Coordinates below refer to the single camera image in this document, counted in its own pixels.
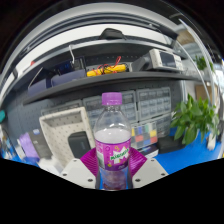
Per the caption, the white perforated tray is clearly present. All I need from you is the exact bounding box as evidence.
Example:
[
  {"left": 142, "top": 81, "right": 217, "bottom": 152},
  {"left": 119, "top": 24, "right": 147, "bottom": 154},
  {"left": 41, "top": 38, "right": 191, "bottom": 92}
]
[{"left": 38, "top": 106, "right": 98, "bottom": 168}]

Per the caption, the grey small-parts drawer cabinet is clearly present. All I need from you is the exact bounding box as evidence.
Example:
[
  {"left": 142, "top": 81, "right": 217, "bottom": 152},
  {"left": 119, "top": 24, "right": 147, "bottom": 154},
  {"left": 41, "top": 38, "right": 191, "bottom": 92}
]
[{"left": 40, "top": 86, "right": 174, "bottom": 138}]

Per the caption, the black box with white label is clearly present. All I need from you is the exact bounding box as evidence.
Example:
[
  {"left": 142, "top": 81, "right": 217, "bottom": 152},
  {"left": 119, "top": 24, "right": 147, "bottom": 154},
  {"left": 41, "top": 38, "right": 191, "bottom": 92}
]
[{"left": 139, "top": 143, "right": 160, "bottom": 158}]

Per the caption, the plain black box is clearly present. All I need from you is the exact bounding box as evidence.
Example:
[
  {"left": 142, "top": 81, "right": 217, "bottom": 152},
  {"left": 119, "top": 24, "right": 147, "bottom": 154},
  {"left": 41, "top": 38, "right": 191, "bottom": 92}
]
[{"left": 156, "top": 134, "right": 186, "bottom": 154}]

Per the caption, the black zip case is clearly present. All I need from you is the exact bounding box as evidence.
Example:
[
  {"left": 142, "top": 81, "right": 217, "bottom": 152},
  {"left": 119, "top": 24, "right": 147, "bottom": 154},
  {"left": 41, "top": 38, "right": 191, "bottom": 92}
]
[{"left": 67, "top": 130, "right": 93, "bottom": 159}]

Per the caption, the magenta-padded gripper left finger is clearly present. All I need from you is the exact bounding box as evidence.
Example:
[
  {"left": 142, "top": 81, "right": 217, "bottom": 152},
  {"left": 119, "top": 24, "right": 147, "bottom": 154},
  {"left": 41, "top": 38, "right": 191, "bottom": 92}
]
[{"left": 60, "top": 147, "right": 100, "bottom": 190}]

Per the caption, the dark grey upright box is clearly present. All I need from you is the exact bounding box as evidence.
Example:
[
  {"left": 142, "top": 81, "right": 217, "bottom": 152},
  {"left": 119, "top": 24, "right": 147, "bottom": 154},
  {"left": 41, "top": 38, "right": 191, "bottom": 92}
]
[{"left": 28, "top": 129, "right": 53, "bottom": 159}]

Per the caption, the clear organizer with colourful parts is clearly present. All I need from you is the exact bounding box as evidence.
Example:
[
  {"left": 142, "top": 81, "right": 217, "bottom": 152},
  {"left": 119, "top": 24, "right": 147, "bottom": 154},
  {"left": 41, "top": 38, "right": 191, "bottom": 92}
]
[{"left": 130, "top": 120, "right": 159, "bottom": 150}]

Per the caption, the purple plastic bag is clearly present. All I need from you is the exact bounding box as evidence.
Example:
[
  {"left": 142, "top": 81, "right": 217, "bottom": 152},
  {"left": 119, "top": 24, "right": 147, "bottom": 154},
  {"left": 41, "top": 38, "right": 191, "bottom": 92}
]
[{"left": 18, "top": 132, "right": 41, "bottom": 159}]

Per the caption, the clear bottle with purple label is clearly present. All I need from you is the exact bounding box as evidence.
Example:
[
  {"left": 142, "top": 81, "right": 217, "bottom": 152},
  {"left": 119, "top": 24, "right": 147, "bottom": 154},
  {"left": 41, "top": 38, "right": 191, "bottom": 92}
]
[{"left": 93, "top": 92, "right": 133, "bottom": 191}]

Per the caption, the dark shelf unit with equipment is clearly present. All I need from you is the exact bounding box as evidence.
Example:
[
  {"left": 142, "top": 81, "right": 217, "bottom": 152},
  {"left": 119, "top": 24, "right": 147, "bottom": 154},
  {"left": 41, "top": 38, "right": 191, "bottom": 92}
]
[{"left": 0, "top": 13, "right": 214, "bottom": 108}]

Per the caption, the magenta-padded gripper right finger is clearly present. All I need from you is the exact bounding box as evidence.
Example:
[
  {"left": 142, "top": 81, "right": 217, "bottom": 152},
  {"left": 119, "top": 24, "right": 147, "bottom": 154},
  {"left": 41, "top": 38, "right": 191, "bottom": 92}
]
[{"left": 127, "top": 147, "right": 169, "bottom": 189}]

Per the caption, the green potted plant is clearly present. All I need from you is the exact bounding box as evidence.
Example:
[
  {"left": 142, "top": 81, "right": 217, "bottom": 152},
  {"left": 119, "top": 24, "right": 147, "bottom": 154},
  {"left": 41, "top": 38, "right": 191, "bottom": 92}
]
[{"left": 169, "top": 93, "right": 223, "bottom": 146}]

